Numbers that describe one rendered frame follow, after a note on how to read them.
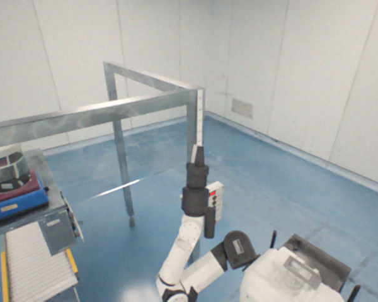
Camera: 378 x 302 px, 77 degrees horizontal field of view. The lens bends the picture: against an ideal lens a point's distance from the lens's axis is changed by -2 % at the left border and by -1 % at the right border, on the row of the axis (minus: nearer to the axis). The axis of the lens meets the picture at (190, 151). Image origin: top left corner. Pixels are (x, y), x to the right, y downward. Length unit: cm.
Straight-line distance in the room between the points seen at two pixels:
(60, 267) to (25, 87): 334
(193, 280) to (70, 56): 396
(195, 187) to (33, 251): 108
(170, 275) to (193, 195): 28
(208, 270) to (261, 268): 18
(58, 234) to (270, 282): 82
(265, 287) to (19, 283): 111
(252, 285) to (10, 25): 415
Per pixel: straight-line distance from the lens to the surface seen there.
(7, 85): 441
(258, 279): 87
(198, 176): 73
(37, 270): 151
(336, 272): 97
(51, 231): 115
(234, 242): 92
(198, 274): 93
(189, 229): 76
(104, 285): 246
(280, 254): 79
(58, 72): 442
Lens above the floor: 197
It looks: 28 degrees down
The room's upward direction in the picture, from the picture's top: straight up
